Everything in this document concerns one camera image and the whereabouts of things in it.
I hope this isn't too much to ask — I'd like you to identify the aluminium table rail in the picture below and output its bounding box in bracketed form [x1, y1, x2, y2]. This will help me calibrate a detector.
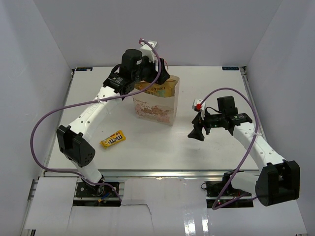
[44, 169, 261, 179]

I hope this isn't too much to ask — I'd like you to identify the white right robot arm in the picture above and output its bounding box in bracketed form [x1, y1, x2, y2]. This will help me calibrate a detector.
[188, 96, 300, 206]

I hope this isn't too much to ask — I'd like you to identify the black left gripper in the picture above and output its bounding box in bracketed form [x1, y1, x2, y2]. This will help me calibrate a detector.
[132, 55, 170, 85]

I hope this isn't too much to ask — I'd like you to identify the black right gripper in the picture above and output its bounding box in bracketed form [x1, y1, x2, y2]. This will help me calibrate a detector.
[188, 108, 225, 141]

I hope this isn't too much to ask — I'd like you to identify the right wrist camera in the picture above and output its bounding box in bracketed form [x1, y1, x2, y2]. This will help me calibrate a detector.
[192, 99, 205, 119]

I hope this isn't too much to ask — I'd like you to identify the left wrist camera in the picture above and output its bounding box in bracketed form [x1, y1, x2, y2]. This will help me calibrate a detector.
[140, 40, 158, 62]

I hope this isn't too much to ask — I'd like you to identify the beige cream bear paper bag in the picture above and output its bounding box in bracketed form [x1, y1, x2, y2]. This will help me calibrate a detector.
[132, 81, 180, 126]

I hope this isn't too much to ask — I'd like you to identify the blue label corner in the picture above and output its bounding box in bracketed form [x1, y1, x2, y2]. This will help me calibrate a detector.
[222, 66, 239, 71]
[76, 67, 93, 71]

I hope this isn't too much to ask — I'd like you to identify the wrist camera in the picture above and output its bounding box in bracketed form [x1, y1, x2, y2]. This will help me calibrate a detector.
[192, 99, 205, 119]
[140, 40, 158, 62]

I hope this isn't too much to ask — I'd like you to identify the yellow m&m's candy pack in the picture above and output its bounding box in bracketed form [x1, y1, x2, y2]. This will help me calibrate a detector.
[100, 130, 126, 148]

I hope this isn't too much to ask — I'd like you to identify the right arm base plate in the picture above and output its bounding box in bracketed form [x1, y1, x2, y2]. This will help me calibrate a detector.
[205, 180, 254, 208]

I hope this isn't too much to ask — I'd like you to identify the yellow kettle chips bag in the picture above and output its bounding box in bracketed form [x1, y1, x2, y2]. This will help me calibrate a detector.
[144, 76, 179, 98]

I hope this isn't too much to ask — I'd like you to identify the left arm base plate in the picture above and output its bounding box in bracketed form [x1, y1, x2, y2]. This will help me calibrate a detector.
[73, 181, 121, 207]

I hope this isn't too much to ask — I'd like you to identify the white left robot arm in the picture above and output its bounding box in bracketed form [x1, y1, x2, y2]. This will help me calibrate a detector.
[57, 45, 169, 196]

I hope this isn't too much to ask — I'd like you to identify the blue label right corner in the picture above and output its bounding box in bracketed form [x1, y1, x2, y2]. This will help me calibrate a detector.
[222, 66, 239, 71]

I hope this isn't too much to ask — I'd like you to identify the blue label left corner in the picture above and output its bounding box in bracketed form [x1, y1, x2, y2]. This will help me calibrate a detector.
[76, 67, 93, 71]

